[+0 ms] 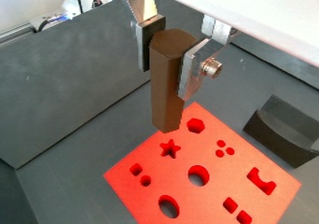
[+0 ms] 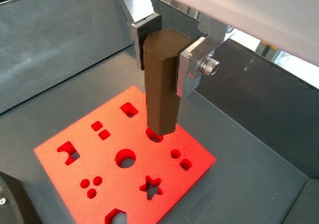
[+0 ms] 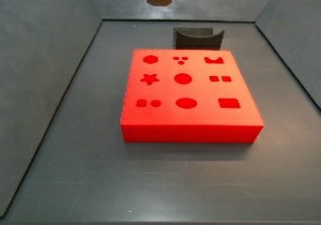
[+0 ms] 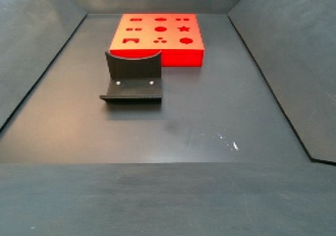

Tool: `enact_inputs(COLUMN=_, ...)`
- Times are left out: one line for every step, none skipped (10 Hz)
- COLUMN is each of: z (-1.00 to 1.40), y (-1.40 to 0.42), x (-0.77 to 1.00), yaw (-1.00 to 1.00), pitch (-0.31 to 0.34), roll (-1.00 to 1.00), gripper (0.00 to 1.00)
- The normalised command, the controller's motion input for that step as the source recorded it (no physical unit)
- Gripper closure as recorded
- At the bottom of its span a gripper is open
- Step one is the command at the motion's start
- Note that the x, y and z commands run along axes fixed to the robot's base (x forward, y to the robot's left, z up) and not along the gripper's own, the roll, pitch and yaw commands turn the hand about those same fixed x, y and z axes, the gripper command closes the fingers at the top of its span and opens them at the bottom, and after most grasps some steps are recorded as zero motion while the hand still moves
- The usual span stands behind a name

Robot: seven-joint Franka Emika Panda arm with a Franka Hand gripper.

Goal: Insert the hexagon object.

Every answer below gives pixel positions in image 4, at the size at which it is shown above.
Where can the black curved holder stand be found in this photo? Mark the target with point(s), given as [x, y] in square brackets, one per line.
[135, 78]

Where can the red shape sorter box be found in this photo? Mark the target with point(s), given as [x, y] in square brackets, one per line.
[171, 34]

